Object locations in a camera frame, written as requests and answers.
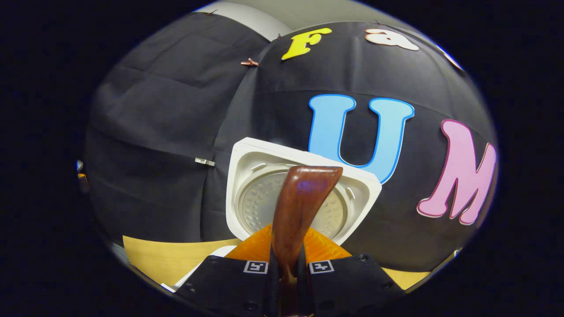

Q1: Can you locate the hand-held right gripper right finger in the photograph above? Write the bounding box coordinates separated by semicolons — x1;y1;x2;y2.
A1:
296;225;407;317

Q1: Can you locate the brown wooden spoon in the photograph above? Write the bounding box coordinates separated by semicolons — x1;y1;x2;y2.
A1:
270;166;344;317

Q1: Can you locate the black backdrop cloth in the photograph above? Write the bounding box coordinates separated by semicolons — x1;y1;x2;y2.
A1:
84;11;501;273

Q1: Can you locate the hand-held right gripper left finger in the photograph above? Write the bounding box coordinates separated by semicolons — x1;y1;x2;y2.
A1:
175;224;282;317

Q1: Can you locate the white rice cooker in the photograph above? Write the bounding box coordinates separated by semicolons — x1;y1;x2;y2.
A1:
161;137;382;293

